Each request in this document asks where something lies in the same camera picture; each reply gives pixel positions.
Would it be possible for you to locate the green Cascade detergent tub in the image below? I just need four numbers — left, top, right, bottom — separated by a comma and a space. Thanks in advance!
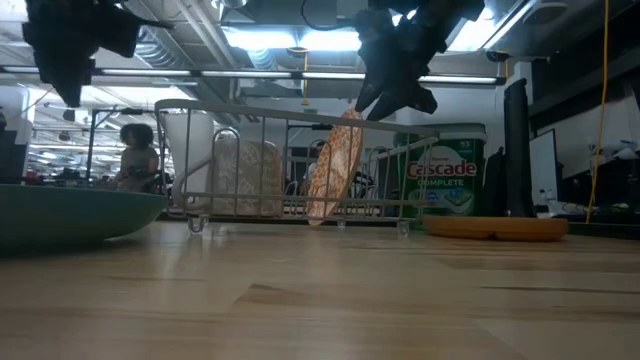
394, 123, 489, 224

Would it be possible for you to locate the white screen black frame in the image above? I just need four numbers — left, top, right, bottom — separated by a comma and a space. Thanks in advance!
528, 128, 560, 205

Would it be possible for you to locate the speckled plate in rack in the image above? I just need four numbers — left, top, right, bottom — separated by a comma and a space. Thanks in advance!
212, 137, 285, 217

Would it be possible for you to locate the black office chair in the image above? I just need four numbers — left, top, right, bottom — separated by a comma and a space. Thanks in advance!
352, 172, 381, 200

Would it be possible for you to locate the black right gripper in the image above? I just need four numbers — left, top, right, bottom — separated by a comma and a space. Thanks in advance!
353, 0, 486, 122

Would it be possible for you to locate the orange divided plate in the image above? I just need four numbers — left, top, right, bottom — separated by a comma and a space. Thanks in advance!
422, 215, 570, 243

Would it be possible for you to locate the short yellow pull cord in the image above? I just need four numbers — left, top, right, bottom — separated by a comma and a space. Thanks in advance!
298, 47, 311, 108

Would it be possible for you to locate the black metal frame stand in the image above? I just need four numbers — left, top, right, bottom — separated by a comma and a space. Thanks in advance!
85, 107, 151, 176

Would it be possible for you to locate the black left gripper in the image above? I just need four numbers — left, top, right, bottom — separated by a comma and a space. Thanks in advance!
22, 0, 174, 109

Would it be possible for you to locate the teal round plate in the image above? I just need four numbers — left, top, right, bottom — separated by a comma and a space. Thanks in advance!
0, 183, 169, 249

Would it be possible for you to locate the long yellow hanging cable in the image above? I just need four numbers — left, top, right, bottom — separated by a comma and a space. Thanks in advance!
585, 0, 610, 225

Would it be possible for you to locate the person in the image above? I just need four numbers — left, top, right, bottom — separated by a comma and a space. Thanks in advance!
305, 141, 327, 184
113, 123, 162, 194

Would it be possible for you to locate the grey wire dish rack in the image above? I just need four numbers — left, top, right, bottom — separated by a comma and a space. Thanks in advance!
154, 98, 441, 239

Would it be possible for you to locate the beige orange-patterned plate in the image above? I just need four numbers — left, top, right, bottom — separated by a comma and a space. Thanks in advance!
305, 108, 365, 226

